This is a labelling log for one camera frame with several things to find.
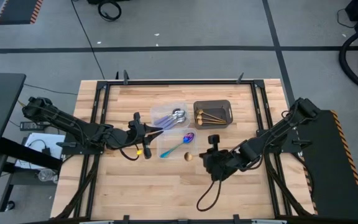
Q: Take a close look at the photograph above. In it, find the clear plastic bottle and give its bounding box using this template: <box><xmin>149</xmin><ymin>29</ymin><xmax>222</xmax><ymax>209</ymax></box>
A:
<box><xmin>37</xmin><ymin>169</ymin><xmax>58</xmax><ymax>184</ymax></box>

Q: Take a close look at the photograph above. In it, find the grey plastic bin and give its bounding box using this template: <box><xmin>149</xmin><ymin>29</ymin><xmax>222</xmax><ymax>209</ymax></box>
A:
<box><xmin>193</xmin><ymin>99</ymin><xmax>234</xmax><ymax>131</ymax></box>

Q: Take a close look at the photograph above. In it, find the coiled black cable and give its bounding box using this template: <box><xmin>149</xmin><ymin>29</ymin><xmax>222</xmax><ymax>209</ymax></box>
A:
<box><xmin>97</xmin><ymin>1</ymin><xmax>122</xmax><ymax>22</ymax></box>

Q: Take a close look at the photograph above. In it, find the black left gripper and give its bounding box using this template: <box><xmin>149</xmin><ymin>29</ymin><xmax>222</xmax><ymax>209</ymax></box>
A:
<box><xmin>106</xmin><ymin>112</ymin><xmax>163</xmax><ymax>160</ymax></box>

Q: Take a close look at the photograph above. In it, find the black power adapter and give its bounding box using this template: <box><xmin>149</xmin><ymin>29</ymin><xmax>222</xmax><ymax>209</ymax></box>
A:
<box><xmin>19</xmin><ymin>121</ymin><xmax>45</xmax><ymax>132</ymax></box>

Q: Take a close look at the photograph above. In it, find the clear plastic bin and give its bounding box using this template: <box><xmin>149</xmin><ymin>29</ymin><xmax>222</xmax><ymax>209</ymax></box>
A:
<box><xmin>156</xmin><ymin>128</ymin><xmax>198</xmax><ymax>161</ymax></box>
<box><xmin>150</xmin><ymin>102</ymin><xmax>191</xmax><ymax>131</ymax></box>

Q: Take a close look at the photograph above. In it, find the long black floor cable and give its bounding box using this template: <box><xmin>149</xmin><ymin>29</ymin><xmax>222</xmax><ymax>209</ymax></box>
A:
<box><xmin>70</xmin><ymin>0</ymin><xmax>106</xmax><ymax>80</ymax></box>

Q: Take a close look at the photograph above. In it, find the large hazard-striped black floor mat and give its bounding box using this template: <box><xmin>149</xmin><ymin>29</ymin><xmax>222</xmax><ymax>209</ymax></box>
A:
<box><xmin>290</xmin><ymin>108</ymin><xmax>358</xmax><ymax>222</ymax></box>

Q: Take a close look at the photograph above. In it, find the thick black hose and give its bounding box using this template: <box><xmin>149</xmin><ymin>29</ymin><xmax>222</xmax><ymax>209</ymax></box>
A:
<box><xmin>338</xmin><ymin>24</ymin><xmax>358</xmax><ymax>97</ymax></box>

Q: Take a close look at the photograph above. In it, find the purple-handled silver spoon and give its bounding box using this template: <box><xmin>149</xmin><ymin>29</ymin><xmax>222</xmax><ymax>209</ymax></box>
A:
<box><xmin>153</xmin><ymin>108</ymin><xmax>181</xmax><ymax>124</ymax></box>
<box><xmin>155</xmin><ymin>110</ymin><xmax>186</xmax><ymax>126</ymax></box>
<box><xmin>163</xmin><ymin>118</ymin><xmax>186</xmax><ymax>130</ymax></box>
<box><xmin>158</xmin><ymin>115</ymin><xmax>187</xmax><ymax>128</ymax></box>

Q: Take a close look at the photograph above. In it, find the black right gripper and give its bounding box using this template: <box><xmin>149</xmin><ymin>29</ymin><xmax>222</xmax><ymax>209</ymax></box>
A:
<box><xmin>199</xmin><ymin>134</ymin><xmax>245</xmax><ymax>183</ymax></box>

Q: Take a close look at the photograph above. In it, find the white paper sheet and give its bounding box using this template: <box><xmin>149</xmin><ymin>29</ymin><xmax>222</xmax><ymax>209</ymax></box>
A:
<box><xmin>14</xmin><ymin>132</ymin><xmax>67</xmax><ymax>170</ymax></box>

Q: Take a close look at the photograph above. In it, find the thin dark floor cable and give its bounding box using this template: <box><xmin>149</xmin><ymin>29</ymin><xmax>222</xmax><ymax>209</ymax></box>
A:
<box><xmin>23</xmin><ymin>83</ymin><xmax>79</xmax><ymax>96</ymax></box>

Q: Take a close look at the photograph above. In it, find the black aluminium table frame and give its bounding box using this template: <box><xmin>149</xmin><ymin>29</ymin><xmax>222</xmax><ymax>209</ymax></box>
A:
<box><xmin>54</xmin><ymin>70</ymin><xmax>315</xmax><ymax>224</ymax></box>

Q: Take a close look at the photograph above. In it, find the small hazard-striped black floor mat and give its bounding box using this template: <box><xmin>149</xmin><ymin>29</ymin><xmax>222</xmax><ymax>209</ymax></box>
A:
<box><xmin>0</xmin><ymin>0</ymin><xmax>44</xmax><ymax>26</ymax></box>

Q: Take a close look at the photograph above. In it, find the iridescent teal-handled spoon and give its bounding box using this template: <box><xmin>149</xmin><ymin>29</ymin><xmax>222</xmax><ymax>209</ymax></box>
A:
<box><xmin>160</xmin><ymin>132</ymin><xmax>196</xmax><ymax>159</ymax></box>

